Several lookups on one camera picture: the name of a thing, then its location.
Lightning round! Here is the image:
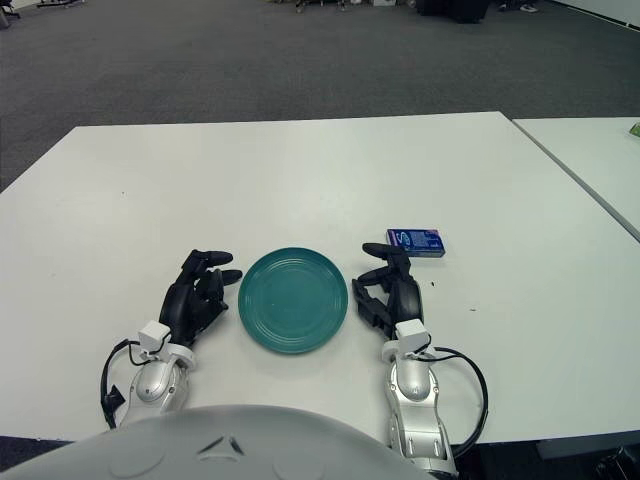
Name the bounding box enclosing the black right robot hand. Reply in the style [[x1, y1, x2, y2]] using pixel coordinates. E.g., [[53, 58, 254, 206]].
[[351, 242, 426, 344]]

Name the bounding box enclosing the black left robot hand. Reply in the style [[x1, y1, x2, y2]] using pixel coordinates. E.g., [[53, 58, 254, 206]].
[[158, 248, 245, 350]]

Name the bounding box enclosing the blue gum pack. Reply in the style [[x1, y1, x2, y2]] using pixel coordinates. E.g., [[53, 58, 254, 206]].
[[385, 228, 448, 260]]

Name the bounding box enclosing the green round plate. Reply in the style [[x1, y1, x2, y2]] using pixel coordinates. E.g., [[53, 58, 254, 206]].
[[237, 247, 350, 356]]

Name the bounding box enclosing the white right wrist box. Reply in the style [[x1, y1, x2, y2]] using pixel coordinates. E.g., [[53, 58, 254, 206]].
[[394, 319, 434, 359]]

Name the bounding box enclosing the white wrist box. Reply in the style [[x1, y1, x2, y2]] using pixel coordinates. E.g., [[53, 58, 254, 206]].
[[394, 319, 434, 359], [137, 322, 171, 361]]

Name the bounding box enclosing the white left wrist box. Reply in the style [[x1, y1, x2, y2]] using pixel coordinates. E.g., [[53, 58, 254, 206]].
[[137, 322, 171, 361]]

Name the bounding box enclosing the grey robot torso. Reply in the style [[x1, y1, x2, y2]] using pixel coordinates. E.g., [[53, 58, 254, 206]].
[[0, 404, 436, 480]]

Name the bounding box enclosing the large black background object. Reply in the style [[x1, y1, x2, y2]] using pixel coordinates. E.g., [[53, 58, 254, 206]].
[[418, 0, 496, 17]]

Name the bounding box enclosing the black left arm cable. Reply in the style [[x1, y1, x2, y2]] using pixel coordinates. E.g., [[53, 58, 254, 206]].
[[101, 338, 151, 430]]

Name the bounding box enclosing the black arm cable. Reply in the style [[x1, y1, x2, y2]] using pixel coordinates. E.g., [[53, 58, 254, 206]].
[[419, 347, 489, 459], [101, 338, 151, 430]]

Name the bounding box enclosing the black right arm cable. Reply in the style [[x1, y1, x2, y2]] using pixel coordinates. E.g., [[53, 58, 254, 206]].
[[419, 347, 489, 459]]

